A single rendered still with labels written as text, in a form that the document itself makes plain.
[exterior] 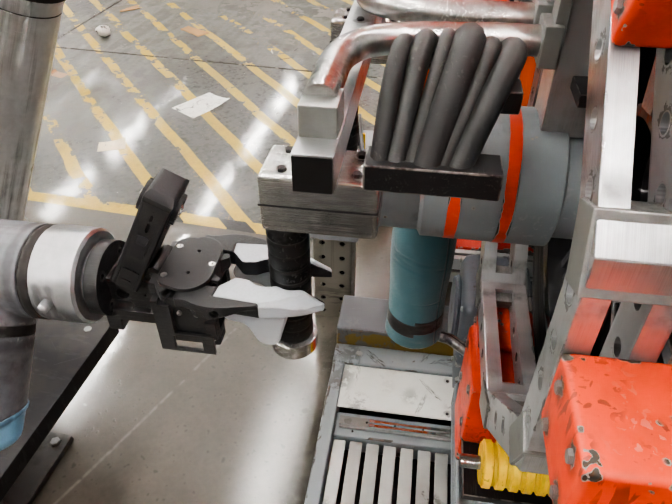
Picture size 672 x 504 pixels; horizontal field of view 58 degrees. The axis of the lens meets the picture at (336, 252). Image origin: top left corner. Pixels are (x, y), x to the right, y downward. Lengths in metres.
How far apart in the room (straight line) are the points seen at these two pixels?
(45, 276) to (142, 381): 1.03
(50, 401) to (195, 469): 0.37
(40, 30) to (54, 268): 0.44
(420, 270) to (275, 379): 0.77
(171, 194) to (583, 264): 0.30
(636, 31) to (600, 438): 0.23
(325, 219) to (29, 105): 0.63
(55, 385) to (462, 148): 0.98
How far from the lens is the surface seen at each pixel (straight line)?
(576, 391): 0.40
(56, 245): 0.58
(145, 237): 0.51
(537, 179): 0.59
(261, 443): 1.42
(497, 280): 0.87
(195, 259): 0.55
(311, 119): 0.42
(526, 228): 0.61
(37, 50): 0.95
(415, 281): 0.84
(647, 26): 0.39
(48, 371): 1.27
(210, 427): 1.47
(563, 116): 0.60
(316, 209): 0.45
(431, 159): 0.40
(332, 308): 1.64
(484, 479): 0.79
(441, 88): 0.40
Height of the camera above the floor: 1.18
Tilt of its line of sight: 39 degrees down
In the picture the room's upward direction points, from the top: straight up
